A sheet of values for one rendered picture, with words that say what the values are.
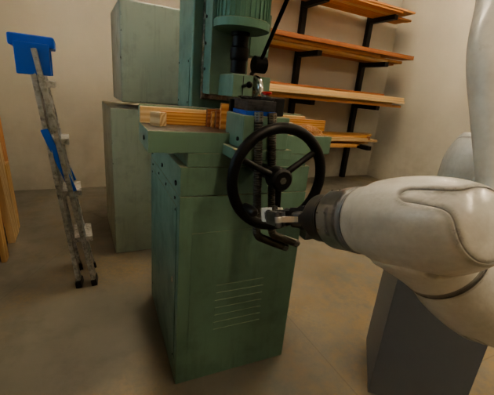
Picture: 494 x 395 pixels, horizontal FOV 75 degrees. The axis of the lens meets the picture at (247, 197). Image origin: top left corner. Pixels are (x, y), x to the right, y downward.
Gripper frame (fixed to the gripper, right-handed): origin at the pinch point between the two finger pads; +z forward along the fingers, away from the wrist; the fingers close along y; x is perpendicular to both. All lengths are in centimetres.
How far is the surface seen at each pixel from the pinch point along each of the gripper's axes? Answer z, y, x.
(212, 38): 43, -5, -57
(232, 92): 36, -8, -37
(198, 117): 43, 2, -30
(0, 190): 173, 86, -17
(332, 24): 243, -226, -200
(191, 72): 56, -1, -50
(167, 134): 29.1, 14.7, -22.1
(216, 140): 29.5, 0.8, -20.7
